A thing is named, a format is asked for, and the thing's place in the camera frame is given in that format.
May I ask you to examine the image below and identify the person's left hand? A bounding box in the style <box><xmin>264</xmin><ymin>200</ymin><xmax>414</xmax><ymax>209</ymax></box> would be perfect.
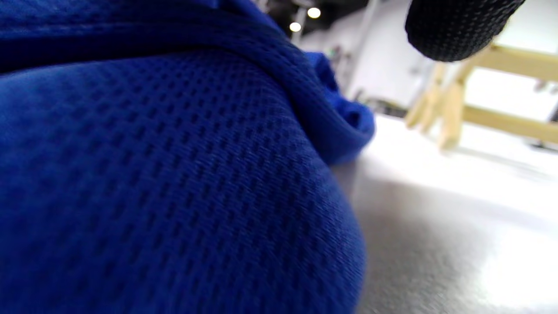
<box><xmin>405</xmin><ymin>0</ymin><xmax>527</xmax><ymax>62</ymax></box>

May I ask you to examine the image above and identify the blue mesh fabric garment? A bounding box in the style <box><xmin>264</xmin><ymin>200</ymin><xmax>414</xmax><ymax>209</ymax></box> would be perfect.
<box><xmin>0</xmin><ymin>0</ymin><xmax>376</xmax><ymax>314</ymax></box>

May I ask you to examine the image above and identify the light wooden frame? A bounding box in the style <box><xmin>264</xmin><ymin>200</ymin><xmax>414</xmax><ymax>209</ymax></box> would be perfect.
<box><xmin>405</xmin><ymin>43</ymin><xmax>558</xmax><ymax>151</ymax></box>

